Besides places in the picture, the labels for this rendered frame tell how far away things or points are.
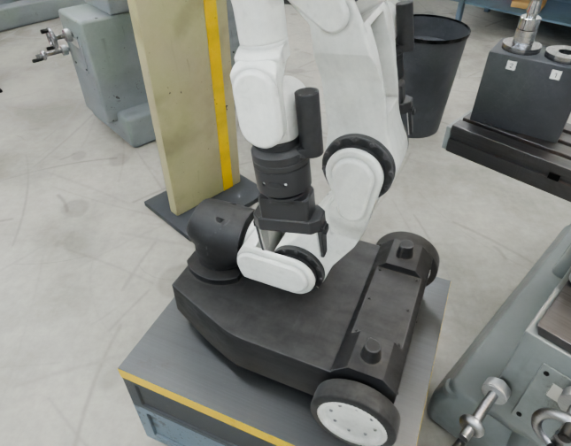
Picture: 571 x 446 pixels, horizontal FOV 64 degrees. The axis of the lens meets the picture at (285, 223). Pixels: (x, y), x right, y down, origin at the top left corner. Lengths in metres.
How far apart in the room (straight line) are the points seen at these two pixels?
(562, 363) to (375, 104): 0.68
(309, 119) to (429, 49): 2.21
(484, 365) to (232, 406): 0.83
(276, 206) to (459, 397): 1.03
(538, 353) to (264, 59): 0.86
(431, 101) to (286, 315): 2.06
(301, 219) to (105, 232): 1.77
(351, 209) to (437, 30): 2.44
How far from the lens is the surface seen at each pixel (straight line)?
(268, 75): 0.61
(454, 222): 2.47
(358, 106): 0.85
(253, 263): 1.13
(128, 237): 2.36
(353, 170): 0.86
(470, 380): 1.62
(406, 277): 1.29
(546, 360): 1.18
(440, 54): 2.86
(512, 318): 1.83
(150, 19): 1.95
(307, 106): 0.65
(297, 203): 0.72
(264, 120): 0.63
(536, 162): 1.28
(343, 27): 0.78
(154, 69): 2.00
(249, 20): 0.62
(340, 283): 1.27
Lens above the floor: 1.51
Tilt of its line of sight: 41 degrees down
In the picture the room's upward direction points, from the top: straight up
